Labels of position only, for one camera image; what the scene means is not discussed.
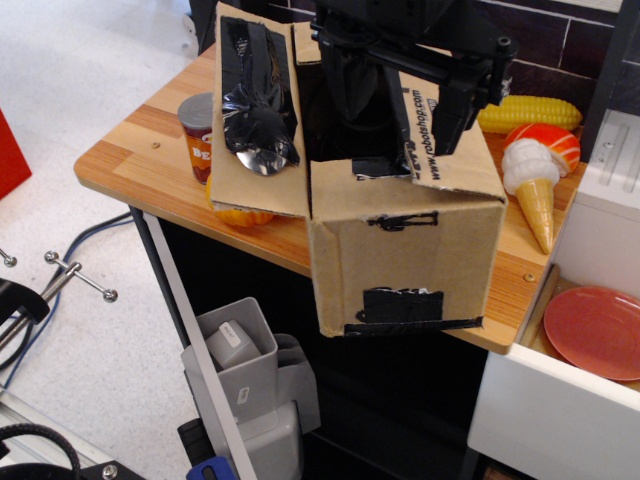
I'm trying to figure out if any toy ice cream cone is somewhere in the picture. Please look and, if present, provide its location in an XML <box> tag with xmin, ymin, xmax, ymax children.
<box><xmin>502</xmin><ymin>139</ymin><xmax>560</xmax><ymax>254</ymax></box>

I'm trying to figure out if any grey plastic bin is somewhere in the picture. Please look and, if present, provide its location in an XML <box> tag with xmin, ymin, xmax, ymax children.
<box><xmin>181</xmin><ymin>298</ymin><xmax>321</xmax><ymax>479</ymax></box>

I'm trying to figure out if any yellow toy corn cob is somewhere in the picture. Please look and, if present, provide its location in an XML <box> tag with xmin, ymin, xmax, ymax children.
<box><xmin>477</xmin><ymin>95</ymin><xmax>583</xmax><ymax>134</ymax></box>

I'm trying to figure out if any red plate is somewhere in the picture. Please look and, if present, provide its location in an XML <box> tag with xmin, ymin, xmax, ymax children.
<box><xmin>543</xmin><ymin>287</ymin><xmax>639</xmax><ymax>382</ymax></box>

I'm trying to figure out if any orange salmon sushi toy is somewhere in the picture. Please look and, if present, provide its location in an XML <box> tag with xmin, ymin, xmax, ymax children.
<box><xmin>504</xmin><ymin>123</ymin><xmax>581</xmax><ymax>177</ymax></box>

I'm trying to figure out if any red food can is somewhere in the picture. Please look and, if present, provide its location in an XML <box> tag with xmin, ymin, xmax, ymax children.
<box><xmin>177</xmin><ymin>92</ymin><xmax>213</xmax><ymax>184</ymax></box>

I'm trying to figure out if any black corrugated hose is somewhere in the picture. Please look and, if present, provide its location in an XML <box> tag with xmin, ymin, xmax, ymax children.
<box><xmin>0</xmin><ymin>423</ymin><xmax>82</xmax><ymax>480</ymax></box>

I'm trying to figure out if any brown cardboard box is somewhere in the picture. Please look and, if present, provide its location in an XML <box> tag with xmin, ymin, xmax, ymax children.
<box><xmin>207</xmin><ymin>4</ymin><xmax>507</xmax><ymax>337</ymax></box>

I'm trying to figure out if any white power adapter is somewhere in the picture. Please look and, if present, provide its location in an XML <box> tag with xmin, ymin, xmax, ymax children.
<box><xmin>205</xmin><ymin>320</ymin><xmax>261</xmax><ymax>370</ymax></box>

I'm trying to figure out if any blue cable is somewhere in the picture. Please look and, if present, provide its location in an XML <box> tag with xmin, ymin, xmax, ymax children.
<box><xmin>0</xmin><ymin>212</ymin><xmax>134</xmax><ymax>391</ymax></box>

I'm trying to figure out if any red box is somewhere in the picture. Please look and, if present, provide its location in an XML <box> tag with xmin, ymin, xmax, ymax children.
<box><xmin>0</xmin><ymin>113</ymin><xmax>32</xmax><ymax>198</ymax></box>

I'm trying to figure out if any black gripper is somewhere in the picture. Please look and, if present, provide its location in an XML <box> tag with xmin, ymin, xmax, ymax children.
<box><xmin>312</xmin><ymin>1</ymin><xmax>516</xmax><ymax>156</ymax></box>

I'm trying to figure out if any metal clamp with handle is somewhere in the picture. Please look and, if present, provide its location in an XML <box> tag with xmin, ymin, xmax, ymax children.
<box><xmin>1</xmin><ymin>251</ymin><xmax>118</xmax><ymax>350</ymax></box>

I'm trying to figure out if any white drawer unit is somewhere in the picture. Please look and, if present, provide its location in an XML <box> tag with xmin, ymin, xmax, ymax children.
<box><xmin>468</xmin><ymin>110</ymin><xmax>639</xmax><ymax>479</ymax></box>

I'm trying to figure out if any white table leg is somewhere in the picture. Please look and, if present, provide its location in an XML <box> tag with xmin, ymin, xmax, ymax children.
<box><xmin>142</xmin><ymin>212</ymin><xmax>256</xmax><ymax>479</ymax></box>

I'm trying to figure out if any orange toy pumpkin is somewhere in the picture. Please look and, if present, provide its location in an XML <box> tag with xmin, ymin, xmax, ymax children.
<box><xmin>205</xmin><ymin>175</ymin><xmax>275</xmax><ymax>228</ymax></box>

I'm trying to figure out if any black blue clamp handle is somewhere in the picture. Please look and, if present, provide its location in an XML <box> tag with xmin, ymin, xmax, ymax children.
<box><xmin>177</xmin><ymin>418</ymin><xmax>236</xmax><ymax>480</ymax></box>

